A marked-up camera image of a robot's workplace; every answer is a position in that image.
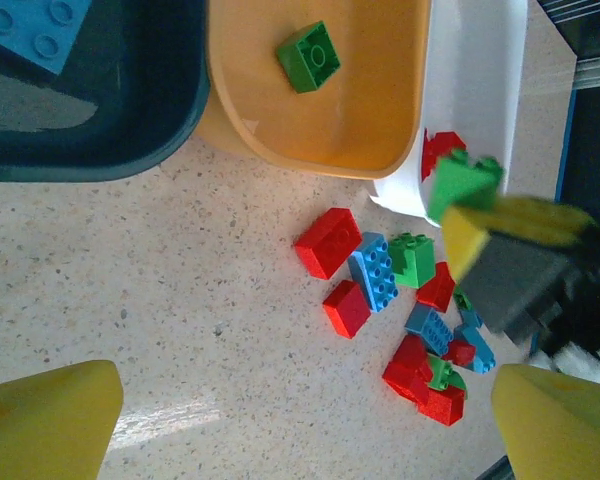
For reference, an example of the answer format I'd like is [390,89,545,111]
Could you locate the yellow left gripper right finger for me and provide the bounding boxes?
[489,362,600,480]

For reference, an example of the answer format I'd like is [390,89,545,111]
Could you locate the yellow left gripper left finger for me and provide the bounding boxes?
[0,359,124,480]

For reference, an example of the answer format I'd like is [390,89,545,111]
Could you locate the green lego brick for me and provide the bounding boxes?
[275,20,342,95]
[387,232,437,290]
[452,287,476,314]
[426,148,506,224]
[426,353,467,396]

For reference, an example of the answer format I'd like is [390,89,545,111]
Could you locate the small blue lego brick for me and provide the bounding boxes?
[458,305,485,330]
[452,323,497,376]

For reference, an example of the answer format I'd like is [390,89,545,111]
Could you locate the long blue lego brick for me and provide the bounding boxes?
[348,232,399,314]
[403,303,455,357]
[0,0,92,76]

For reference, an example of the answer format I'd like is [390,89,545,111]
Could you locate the large red lego brick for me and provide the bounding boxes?
[293,207,364,281]

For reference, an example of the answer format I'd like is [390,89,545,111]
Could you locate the white plastic container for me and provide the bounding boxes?
[369,0,531,229]

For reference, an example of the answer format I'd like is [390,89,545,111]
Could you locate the orange plastic container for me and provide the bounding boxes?
[195,0,434,180]

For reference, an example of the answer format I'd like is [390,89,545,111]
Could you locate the dark teal plastic container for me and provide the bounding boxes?
[0,0,212,182]

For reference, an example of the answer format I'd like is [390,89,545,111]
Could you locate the blue table side strip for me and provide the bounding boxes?
[557,87,579,204]

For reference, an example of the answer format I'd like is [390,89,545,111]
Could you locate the aluminium table side rail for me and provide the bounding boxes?
[539,0,600,91]

